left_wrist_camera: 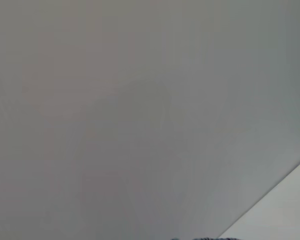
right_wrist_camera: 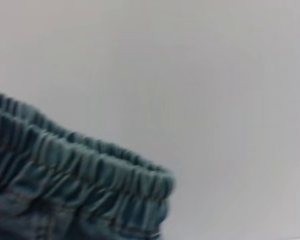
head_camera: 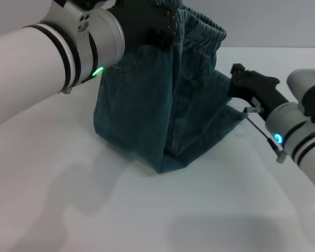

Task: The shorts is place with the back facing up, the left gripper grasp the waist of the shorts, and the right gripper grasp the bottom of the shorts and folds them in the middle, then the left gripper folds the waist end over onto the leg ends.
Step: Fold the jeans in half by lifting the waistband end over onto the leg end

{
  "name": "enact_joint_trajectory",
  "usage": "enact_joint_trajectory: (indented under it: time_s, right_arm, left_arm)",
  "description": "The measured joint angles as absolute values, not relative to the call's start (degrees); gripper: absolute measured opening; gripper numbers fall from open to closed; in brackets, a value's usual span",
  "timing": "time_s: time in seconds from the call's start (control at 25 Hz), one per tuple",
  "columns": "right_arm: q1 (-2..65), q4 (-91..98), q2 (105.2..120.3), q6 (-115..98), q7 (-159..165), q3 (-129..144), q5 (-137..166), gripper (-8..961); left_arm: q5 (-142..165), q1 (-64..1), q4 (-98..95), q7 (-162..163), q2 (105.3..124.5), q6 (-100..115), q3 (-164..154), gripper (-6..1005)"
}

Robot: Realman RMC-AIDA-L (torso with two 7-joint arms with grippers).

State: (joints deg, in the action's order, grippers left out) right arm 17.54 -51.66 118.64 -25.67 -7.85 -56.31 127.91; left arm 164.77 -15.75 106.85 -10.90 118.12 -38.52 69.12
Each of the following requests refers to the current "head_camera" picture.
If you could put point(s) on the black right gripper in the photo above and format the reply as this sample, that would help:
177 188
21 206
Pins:
262 92

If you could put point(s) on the blue denim shorts with cartoon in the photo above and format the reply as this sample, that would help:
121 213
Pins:
160 105

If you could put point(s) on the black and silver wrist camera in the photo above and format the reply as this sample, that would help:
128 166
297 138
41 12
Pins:
307 92

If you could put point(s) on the silver plug on right gripper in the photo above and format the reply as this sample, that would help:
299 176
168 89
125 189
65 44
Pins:
253 109

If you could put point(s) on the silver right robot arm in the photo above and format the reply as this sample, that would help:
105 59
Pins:
302 141

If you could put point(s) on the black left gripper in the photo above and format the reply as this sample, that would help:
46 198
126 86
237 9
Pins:
141 18

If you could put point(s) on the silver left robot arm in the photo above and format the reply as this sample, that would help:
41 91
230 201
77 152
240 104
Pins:
50 50

